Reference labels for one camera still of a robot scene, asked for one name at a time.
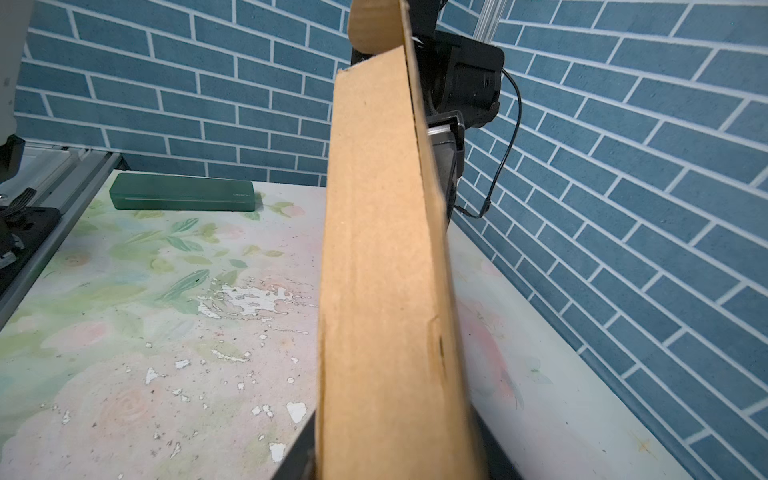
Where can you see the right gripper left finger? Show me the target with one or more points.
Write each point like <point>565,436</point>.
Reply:
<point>300,461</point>

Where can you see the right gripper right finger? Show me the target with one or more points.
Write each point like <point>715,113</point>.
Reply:
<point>498,464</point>

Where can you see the brown cardboard paper box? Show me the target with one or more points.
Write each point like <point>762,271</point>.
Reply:
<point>392,399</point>

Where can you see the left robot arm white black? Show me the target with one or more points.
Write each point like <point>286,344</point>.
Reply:
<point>460,78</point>

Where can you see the green rectangular board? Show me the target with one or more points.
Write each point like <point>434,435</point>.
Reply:
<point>154,192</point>

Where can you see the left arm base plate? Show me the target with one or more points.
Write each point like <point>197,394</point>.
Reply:
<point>24,228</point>

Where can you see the aluminium front rail frame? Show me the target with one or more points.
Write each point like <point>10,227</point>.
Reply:
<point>65,180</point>

